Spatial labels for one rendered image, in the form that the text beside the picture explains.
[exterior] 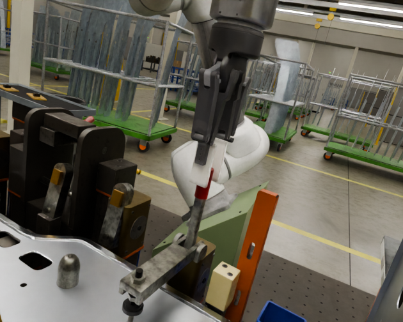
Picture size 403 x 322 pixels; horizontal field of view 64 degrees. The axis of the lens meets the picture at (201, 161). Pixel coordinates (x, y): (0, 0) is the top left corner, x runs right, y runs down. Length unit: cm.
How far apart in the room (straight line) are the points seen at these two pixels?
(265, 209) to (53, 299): 33
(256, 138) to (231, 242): 42
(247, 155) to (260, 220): 72
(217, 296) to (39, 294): 26
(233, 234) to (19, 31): 389
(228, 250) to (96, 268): 51
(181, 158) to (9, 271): 72
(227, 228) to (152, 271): 53
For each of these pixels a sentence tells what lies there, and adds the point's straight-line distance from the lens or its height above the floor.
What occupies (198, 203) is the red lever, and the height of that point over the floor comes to 115.
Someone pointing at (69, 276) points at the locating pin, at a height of 102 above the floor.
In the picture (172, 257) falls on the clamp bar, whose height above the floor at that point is 107.
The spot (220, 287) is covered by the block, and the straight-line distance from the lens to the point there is 54.
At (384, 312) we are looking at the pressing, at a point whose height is 118.
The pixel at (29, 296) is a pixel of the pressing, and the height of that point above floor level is 100.
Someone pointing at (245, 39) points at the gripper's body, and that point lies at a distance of 46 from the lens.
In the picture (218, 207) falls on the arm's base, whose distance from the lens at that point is 114.
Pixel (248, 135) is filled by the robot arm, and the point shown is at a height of 115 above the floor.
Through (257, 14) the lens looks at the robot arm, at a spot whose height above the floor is 143.
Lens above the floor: 136
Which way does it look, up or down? 16 degrees down
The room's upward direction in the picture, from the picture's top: 12 degrees clockwise
